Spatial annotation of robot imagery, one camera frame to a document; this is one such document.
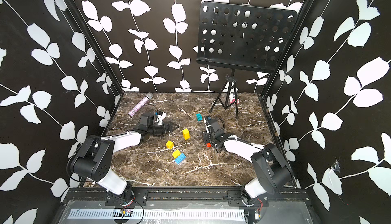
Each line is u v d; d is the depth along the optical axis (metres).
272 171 0.44
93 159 0.46
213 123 0.69
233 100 1.12
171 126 0.84
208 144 0.68
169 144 0.90
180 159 0.86
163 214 0.70
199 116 1.05
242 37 0.65
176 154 0.87
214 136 0.69
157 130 0.80
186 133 0.91
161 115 0.87
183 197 0.75
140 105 1.10
